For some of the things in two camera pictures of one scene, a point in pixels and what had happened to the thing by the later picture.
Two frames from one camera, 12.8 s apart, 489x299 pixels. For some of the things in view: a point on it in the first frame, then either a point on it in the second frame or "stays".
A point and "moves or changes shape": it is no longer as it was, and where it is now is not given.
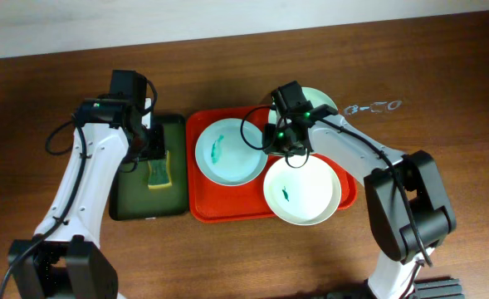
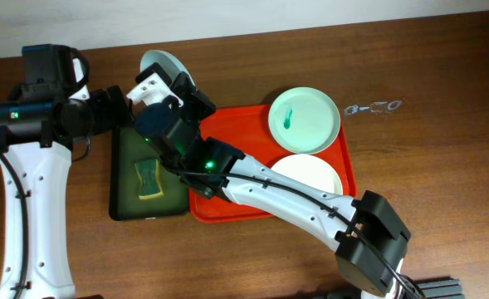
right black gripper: [277, 146] to [184, 93]
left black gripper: [154, 146] to [117, 105]
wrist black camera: [130, 83] to [52, 72]
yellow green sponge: [159, 173] moves or changes shape
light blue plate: [230, 152] to [171, 65]
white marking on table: [377, 107] stays
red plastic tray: [210, 202] stays
